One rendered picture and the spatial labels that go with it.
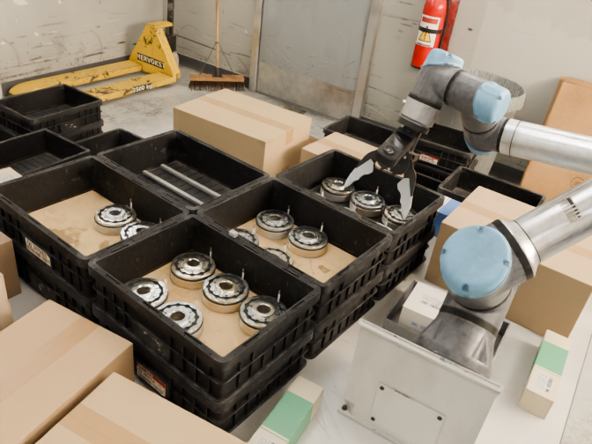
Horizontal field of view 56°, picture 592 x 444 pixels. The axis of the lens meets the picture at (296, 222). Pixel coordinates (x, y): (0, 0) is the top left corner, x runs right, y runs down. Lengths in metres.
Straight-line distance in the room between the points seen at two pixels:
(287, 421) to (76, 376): 0.40
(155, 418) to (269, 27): 4.04
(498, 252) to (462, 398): 0.28
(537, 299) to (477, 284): 0.63
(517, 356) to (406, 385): 0.49
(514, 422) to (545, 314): 0.34
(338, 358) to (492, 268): 0.53
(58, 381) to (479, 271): 0.74
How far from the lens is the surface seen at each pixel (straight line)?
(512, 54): 4.01
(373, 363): 1.12
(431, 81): 1.20
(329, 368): 1.34
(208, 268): 1.31
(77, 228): 1.52
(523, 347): 1.58
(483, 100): 1.16
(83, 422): 1.03
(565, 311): 1.58
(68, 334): 1.17
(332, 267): 1.41
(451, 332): 1.09
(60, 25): 4.89
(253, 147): 1.88
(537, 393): 1.38
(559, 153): 1.24
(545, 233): 1.01
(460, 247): 0.98
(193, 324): 1.17
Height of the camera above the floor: 1.66
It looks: 32 degrees down
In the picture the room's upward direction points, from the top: 8 degrees clockwise
